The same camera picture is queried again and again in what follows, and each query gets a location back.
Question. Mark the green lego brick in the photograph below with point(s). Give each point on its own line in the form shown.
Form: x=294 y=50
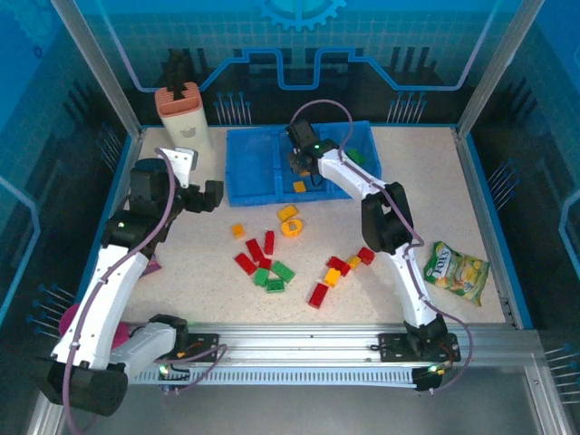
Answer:
x=275 y=286
x=356 y=156
x=283 y=271
x=261 y=277

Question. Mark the yellow arch lego brick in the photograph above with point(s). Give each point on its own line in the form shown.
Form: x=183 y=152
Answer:
x=288 y=212

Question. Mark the yellow round lego with hole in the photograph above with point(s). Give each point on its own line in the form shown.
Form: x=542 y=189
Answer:
x=296 y=232

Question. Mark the small red lego brick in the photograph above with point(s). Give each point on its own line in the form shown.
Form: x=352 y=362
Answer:
x=265 y=263

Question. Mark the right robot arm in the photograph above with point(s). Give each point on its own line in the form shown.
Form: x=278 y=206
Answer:
x=385 y=217

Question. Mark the long red lego brick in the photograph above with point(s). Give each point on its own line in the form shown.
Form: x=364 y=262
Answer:
x=318 y=295
x=269 y=242
x=254 y=249

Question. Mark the beige holder with orange top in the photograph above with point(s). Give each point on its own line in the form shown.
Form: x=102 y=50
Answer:
x=188 y=131

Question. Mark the purple snack bag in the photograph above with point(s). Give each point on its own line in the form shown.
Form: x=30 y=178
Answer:
x=153 y=267

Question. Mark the small pink sponge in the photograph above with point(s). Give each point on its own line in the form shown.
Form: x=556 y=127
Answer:
x=122 y=333

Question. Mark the large pink sponge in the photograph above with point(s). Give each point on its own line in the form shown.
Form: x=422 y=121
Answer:
x=70 y=317

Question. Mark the black control board with LED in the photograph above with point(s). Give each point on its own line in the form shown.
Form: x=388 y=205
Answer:
x=179 y=374
x=426 y=376

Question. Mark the green yellow candy bag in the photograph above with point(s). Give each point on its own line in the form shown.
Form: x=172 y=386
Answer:
x=457 y=272

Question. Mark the aluminium table side rail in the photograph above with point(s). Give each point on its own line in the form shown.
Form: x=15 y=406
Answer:
x=480 y=204
x=120 y=195

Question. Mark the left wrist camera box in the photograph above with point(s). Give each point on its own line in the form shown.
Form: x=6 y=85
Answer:
x=181 y=161

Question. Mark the aluminium frame post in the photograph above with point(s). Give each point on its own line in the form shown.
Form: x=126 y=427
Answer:
x=495 y=68
x=101 y=68

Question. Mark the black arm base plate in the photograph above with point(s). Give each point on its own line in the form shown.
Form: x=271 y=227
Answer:
x=204 y=346
x=392 y=348

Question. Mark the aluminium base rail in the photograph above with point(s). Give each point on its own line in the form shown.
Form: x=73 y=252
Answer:
x=294 y=346

